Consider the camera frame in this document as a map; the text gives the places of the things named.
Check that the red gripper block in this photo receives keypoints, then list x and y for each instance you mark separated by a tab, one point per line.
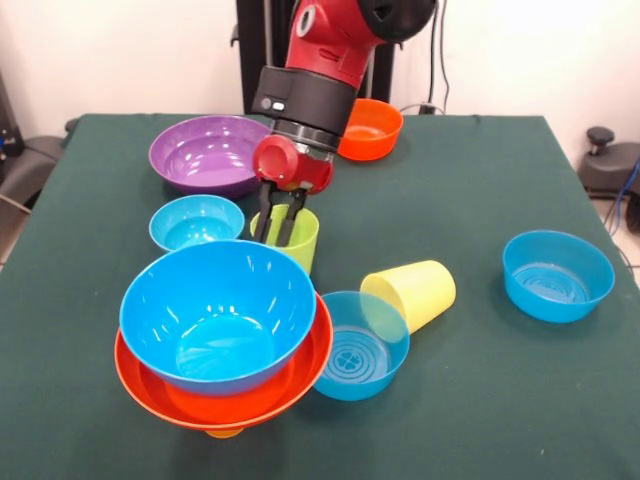
300	172

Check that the green cup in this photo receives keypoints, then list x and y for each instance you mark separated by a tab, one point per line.
306	250

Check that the large deep blue bowl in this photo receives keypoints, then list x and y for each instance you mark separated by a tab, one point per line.
215	300

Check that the yellow cup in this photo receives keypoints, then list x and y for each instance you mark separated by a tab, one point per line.
425	290

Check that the large orange bowl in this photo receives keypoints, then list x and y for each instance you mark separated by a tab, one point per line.
225	412

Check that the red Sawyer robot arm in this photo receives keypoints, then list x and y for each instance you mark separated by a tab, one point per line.
325	50

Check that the small light blue bowl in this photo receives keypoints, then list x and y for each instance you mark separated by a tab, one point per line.
195	225

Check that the purple bowl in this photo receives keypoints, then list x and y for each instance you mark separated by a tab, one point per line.
210	155

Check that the small red-orange bowl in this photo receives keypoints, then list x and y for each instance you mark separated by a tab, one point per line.
375	142

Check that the dark green table cloth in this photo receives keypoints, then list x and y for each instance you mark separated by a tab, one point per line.
100	300

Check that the orange cup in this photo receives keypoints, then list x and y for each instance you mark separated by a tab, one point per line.
225	433

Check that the black equipment box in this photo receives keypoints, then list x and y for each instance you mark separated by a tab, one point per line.
7	120

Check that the black pedestal foot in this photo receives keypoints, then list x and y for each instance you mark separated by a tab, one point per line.
30	165
610	170

